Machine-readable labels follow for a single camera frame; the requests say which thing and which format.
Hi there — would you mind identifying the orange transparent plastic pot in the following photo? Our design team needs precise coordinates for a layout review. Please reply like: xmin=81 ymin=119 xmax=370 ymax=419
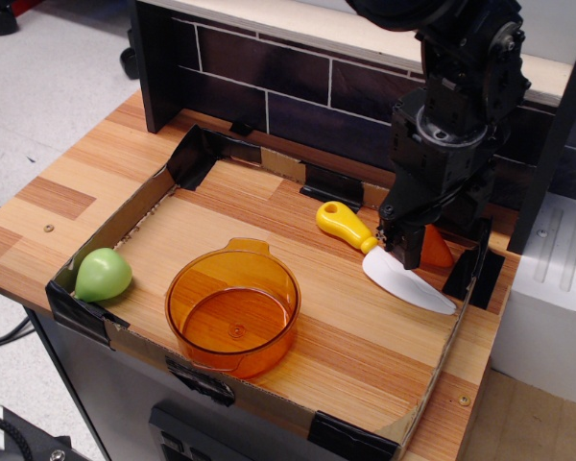
xmin=165 ymin=238 xmax=301 ymax=379

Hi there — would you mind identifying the dark brick pattern backsplash panel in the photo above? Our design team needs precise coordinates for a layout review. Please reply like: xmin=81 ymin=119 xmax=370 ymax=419
xmin=132 ymin=1 xmax=576 ymax=209

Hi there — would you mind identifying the cardboard fence with black tape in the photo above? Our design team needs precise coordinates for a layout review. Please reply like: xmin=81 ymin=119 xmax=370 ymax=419
xmin=47 ymin=122 xmax=492 ymax=460

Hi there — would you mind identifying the orange plastic toy carrot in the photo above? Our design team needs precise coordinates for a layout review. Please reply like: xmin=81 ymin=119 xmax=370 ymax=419
xmin=420 ymin=224 xmax=454 ymax=268

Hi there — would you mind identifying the white ribbed sink block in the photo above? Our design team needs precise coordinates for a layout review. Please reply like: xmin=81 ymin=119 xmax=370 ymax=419
xmin=492 ymin=194 xmax=576 ymax=402

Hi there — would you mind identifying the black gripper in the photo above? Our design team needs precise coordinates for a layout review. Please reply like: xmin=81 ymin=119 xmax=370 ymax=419
xmin=378 ymin=88 xmax=509 ymax=270

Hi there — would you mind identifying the black caster wheel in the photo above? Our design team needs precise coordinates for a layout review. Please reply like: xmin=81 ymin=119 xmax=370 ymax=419
xmin=119 ymin=29 xmax=139 ymax=80

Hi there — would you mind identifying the green plastic toy pear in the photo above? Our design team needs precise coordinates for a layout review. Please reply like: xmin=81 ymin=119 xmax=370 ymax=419
xmin=74 ymin=248 xmax=132 ymax=303

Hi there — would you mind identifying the yellow handled toy knife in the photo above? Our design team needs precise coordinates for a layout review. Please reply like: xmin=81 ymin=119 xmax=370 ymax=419
xmin=316 ymin=201 xmax=456 ymax=315

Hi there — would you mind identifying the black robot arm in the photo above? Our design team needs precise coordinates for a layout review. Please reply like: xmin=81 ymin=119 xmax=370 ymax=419
xmin=349 ymin=1 xmax=531 ymax=270

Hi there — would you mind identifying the black vertical post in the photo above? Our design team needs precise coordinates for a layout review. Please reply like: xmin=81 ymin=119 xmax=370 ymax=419
xmin=511 ymin=0 xmax=576 ymax=255

